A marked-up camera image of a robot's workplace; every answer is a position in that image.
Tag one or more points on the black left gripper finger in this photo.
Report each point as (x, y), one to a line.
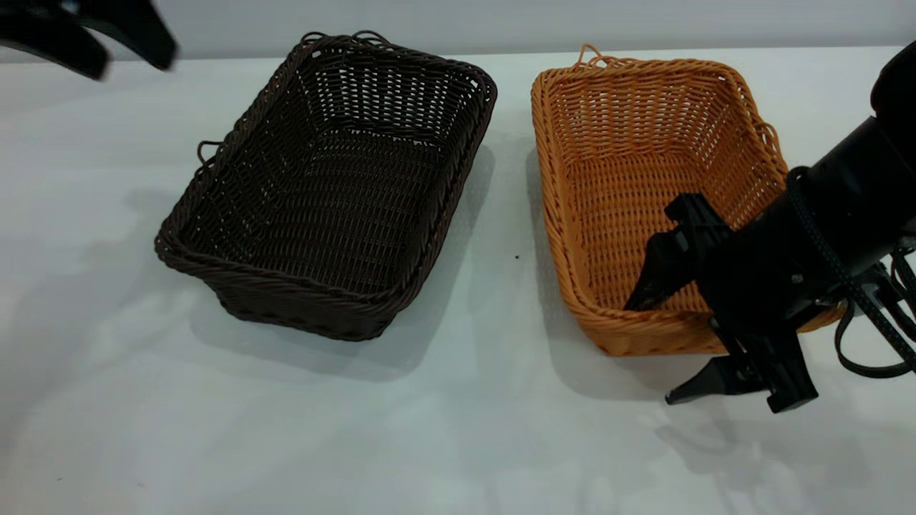
(54, 43)
(139, 36)

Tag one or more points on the orange wicker basket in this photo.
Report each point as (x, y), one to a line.
(615, 179)

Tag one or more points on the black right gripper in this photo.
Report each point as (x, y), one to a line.
(769, 265)

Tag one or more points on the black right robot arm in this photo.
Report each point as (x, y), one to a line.
(869, 164)

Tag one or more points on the black wicker basket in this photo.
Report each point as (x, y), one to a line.
(336, 214)

